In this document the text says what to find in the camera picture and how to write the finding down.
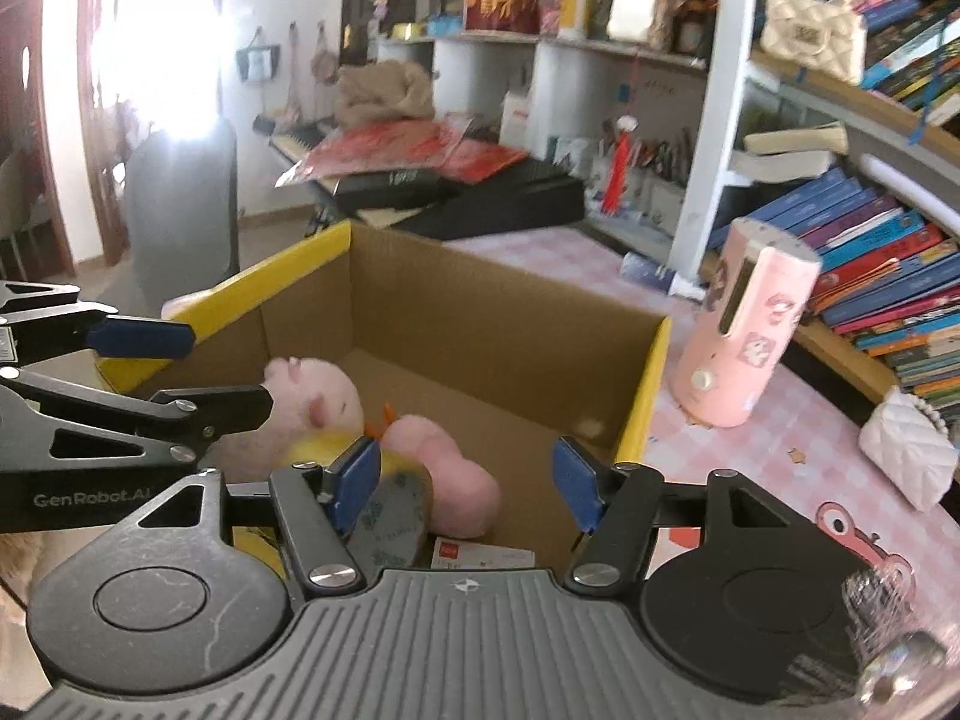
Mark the black long case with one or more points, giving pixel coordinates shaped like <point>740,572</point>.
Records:
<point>390,184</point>

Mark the clear plastic object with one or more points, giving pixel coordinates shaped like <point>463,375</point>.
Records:
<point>892,645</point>

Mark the cardboard box with yellow flaps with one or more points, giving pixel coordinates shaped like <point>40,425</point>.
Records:
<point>465,330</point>

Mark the row of blue-spined books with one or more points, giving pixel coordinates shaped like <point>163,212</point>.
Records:
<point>877,277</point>

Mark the small white box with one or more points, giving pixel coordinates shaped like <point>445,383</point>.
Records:
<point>480,555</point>

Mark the hanging tote bag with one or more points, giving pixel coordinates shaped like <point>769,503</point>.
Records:
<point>259,61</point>

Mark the white pen holder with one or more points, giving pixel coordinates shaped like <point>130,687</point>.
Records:
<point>667,199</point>

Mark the yellow plush toy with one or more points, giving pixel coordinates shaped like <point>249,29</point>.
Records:
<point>394,521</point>

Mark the brown bundled cloth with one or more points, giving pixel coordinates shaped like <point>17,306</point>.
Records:
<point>382,94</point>

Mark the red packet in clear bag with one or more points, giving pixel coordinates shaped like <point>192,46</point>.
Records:
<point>375,146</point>

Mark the pale pink plush toy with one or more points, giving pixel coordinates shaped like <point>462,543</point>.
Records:
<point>315,397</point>

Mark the pink cartoon canister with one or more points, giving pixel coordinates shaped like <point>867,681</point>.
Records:
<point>742,330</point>

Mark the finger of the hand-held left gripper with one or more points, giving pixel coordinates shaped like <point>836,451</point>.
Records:
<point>142,339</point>
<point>202,406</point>

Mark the grey chair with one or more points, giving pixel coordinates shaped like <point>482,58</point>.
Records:
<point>180,210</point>

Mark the small spray bottle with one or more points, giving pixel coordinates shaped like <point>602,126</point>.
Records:
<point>652,274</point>

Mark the row of slanted books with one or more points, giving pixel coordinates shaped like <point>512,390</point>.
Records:
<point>915,37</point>

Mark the white quilted pearl pouch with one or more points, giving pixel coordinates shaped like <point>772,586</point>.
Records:
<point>904,450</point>

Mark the red tassel ornament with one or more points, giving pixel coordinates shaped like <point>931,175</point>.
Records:
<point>619,165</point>

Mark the pink hanging bag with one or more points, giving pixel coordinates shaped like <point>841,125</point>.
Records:
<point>324,64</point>

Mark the white bookshelf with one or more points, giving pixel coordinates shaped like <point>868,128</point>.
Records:
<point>727,105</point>

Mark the black electronic keyboard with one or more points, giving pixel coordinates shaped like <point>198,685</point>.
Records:
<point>510,199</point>

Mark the red envelopes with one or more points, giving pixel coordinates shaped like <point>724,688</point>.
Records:
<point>484,157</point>

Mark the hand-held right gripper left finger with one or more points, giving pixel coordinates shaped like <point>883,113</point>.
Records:
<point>358,481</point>

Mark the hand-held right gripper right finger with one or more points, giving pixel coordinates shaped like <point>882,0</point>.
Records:
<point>577,487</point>

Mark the white bottle yellow label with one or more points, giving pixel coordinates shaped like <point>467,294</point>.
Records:
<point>577,7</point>

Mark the stack of open books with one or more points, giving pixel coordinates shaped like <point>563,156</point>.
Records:
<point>787,150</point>

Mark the pink plush toy orange detail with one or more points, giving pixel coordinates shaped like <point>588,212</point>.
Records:
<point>450,480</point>

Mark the white box red label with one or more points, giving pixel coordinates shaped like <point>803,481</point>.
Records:
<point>514,120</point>

